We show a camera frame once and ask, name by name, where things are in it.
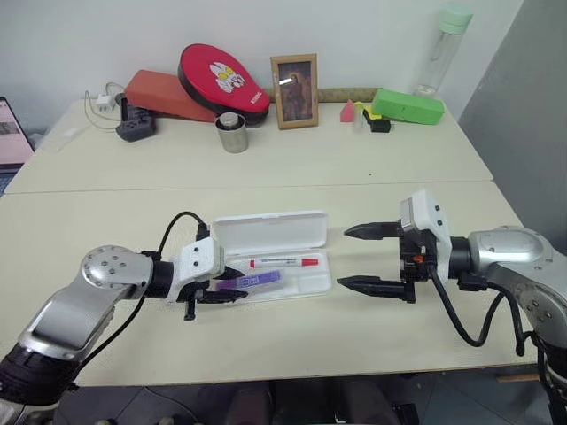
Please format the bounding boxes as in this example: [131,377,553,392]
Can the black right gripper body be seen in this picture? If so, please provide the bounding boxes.
[397,223,444,305]

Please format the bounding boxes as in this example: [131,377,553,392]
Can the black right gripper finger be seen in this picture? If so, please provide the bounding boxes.
[343,221,402,242]
[336,274,407,300]

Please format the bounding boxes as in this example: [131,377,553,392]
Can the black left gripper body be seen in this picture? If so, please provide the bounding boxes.
[176,278,219,322]

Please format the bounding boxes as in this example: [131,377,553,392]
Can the purple marker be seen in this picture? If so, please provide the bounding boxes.
[214,270,285,294]

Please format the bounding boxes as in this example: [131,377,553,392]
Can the red capped white marker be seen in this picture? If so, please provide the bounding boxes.
[248,256,321,269]

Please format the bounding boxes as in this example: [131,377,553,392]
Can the white plastic pencil case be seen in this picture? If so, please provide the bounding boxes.
[211,209,333,305]

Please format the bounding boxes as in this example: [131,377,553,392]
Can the small black box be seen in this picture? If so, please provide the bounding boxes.
[362,108,392,135]

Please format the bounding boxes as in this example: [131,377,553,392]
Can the yellow small item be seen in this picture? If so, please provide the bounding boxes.
[353,101,383,121]

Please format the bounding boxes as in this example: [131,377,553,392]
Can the pink house-shaped block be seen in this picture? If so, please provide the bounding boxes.
[339,98,358,124]

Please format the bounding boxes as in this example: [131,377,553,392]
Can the green foam block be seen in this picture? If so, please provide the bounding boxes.
[370,87,446,128]

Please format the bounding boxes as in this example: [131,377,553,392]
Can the silver metal canister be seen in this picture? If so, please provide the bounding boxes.
[214,111,248,154]

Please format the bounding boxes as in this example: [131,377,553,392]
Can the black power strip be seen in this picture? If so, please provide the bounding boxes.
[115,94,158,143]

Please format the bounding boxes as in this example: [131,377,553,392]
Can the clear bottle with green lid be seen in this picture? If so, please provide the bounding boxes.
[413,5,474,99]

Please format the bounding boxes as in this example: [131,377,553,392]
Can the red cartoon print punch pad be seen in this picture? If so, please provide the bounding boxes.
[177,42,272,128]

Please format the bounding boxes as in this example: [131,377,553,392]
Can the red-orange foam block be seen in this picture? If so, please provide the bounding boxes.
[124,68,219,124]

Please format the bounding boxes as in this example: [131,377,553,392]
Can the laptop with pink screen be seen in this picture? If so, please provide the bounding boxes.
[0,96,36,174]

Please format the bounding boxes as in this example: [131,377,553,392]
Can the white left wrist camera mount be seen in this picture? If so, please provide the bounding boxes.
[167,237,228,305]

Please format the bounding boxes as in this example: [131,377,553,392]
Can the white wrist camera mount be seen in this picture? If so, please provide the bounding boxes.
[399,189,453,284]
[167,237,228,305]

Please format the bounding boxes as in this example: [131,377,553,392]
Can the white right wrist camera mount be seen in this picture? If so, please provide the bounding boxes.
[399,189,453,284]

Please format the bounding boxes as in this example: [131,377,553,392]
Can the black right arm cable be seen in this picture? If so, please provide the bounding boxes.
[424,260,540,358]

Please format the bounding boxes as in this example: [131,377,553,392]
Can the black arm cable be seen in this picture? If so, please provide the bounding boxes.
[424,260,540,358]
[66,211,210,390]

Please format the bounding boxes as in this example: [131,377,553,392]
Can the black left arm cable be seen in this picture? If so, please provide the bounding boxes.
[66,211,210,390]

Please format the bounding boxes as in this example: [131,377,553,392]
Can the wooden picture frame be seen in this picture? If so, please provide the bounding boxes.
[269,53,321,131]

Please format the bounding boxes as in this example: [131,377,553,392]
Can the white charger with cable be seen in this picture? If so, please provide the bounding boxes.
[84,81,126,132]

